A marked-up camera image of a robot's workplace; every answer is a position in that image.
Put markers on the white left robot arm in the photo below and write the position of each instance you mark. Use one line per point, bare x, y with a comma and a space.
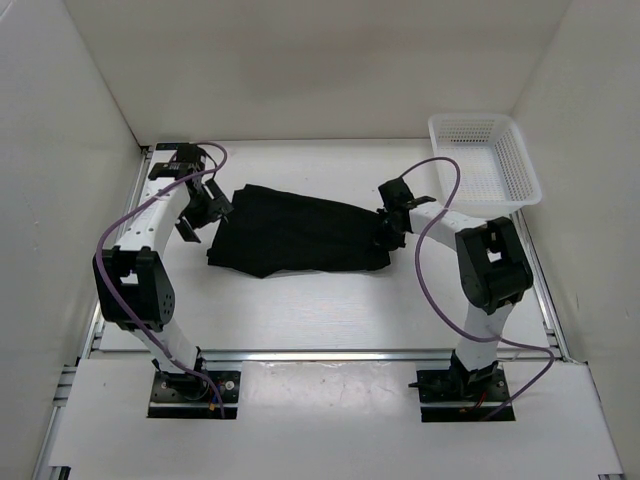
134, 289

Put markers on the aluminium table edge rail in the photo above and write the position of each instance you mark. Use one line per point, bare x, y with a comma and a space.
80, 194

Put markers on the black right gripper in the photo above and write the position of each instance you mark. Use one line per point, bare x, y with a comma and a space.
390, 244

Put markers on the black shorts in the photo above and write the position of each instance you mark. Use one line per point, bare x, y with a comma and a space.
271, 231

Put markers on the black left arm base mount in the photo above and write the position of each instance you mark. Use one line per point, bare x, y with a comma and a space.
180, 396

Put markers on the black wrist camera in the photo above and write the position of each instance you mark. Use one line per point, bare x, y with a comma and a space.
187, 159
396, 195

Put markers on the white plastic mesh basket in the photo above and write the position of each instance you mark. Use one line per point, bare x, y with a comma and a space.
497, 175

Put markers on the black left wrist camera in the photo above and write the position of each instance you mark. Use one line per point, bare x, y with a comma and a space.
187, 159

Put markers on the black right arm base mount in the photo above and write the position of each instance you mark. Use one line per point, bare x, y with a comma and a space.
456, 395

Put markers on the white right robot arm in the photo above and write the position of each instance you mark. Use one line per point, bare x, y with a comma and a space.
494, 274

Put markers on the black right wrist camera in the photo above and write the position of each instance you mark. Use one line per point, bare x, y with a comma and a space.
396, 195

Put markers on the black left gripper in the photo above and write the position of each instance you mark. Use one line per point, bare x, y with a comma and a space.
218, 206

